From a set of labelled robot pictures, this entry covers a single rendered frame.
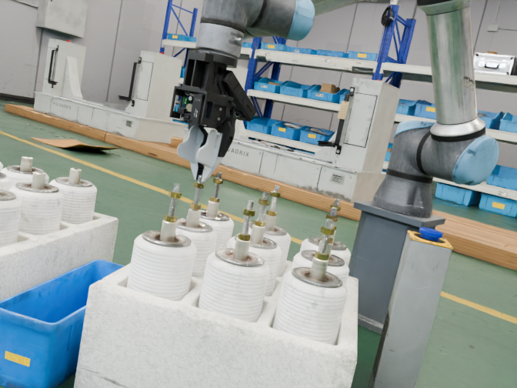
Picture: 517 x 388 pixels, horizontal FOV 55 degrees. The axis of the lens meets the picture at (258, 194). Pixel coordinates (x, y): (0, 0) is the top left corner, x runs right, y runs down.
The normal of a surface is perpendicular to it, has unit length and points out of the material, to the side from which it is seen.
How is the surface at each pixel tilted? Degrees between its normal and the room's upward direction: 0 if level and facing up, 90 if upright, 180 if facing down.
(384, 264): 90
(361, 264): 90
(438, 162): 115
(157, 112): 90
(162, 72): 90
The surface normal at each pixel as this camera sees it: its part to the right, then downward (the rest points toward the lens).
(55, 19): 0.78, 0.25
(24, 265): 0.96, 0.22
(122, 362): -0.20, 0.11
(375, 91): -0.59, 0.00
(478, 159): 0.49, 0.35
